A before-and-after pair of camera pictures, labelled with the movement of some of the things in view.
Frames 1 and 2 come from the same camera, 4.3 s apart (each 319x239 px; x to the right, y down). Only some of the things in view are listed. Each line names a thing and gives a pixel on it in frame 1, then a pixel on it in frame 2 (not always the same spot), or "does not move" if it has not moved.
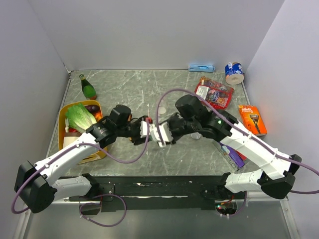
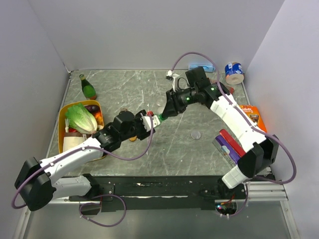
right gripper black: x=171 y=118 -> x=170 y=109
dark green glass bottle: x=88 y=88 does not move
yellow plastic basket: x=100 y=152 does not move
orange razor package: x=252 y=120 does not move
